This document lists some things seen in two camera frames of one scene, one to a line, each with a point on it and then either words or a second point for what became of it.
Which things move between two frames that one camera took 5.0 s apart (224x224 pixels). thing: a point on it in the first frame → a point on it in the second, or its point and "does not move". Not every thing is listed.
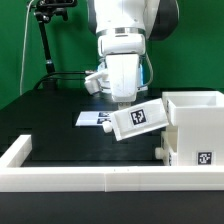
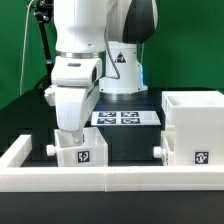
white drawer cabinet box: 197,117 does not move
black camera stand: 43,11 does not move
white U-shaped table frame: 15,178 does not move
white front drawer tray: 168,150 does not move
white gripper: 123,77 → 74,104
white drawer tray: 137,119 → 92,152
